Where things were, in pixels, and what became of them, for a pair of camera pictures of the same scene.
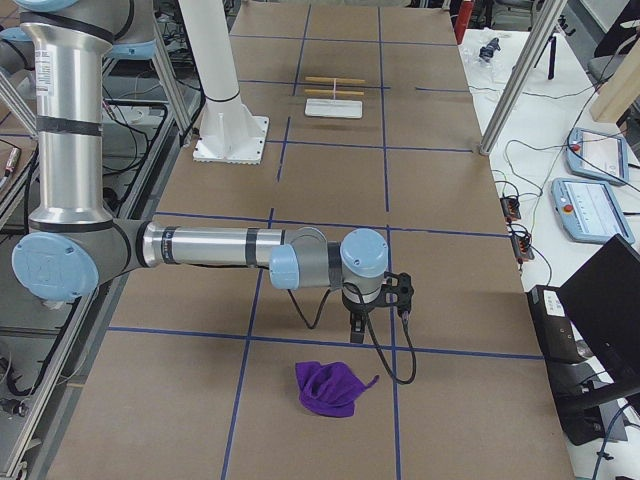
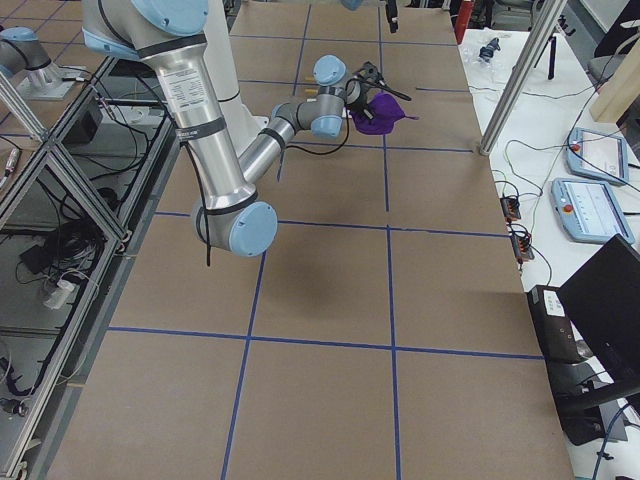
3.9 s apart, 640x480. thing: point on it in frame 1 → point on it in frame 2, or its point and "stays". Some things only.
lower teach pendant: (587, 210) stays
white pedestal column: (228, 132) stays
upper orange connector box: (510, 207) stays
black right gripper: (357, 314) → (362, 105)
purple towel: (330, 388) → (386, 112)
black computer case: (555, 330) stays
